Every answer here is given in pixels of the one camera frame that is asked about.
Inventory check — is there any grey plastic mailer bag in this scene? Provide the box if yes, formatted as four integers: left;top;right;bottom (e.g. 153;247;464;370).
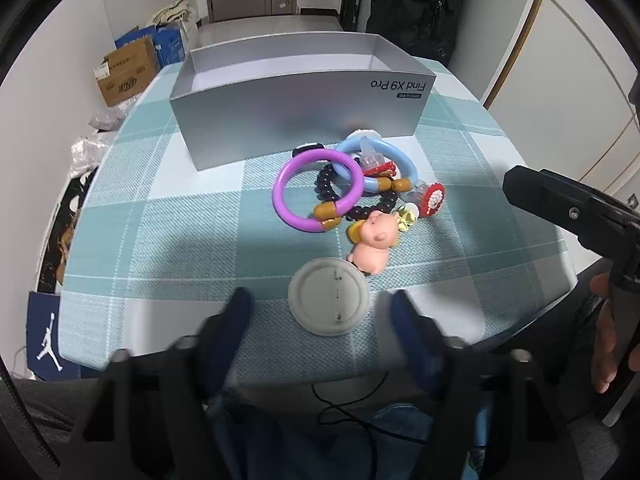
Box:
89;106;129;131

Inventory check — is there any blue cardboard box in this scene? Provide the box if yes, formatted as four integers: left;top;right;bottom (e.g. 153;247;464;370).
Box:
115;25;186;68

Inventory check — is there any silver phone box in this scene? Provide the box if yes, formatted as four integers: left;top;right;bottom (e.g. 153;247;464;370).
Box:
169;32;436;170

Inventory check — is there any brown cardboard box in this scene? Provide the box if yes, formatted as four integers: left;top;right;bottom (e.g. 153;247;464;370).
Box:
93;36;158;107

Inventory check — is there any black backpack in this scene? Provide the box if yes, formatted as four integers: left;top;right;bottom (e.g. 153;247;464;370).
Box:
366;0;463;65

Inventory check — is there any red white flower charm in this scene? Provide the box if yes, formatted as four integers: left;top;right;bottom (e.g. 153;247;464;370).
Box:
400;180;446;217

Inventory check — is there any clear plastic bag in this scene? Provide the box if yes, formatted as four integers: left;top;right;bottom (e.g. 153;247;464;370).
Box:
68;131;113;179

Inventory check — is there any person's right hand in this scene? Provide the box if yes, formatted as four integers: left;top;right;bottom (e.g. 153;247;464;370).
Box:
590;273;617;393

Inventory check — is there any purple ring bracelet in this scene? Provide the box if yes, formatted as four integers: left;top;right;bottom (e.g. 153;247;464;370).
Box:
271;148;367;234

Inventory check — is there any pink pig figurine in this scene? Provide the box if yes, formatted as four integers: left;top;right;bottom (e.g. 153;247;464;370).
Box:
347;210;399;275

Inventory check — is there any beige tote bag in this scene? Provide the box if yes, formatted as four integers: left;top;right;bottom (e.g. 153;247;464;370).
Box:
146;0;196;27

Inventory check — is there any light blue ring bracelet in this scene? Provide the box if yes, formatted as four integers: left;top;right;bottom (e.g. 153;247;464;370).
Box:
333;134;417;195

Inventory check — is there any black cable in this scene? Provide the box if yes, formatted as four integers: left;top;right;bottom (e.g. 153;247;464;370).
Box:
310;372;432;443

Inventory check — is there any white round compact case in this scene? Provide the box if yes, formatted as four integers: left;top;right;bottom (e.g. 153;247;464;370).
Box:
288;258;370;337

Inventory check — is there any teal plaid tablecloth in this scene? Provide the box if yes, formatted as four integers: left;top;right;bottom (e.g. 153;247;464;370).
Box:
58;62;576;387

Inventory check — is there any blue Jordan shoe box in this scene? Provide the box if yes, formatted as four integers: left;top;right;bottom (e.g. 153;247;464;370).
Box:
26;292;101;382

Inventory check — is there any black bead bracelet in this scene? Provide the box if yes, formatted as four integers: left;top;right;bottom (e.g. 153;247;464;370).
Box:
314;161;402;221

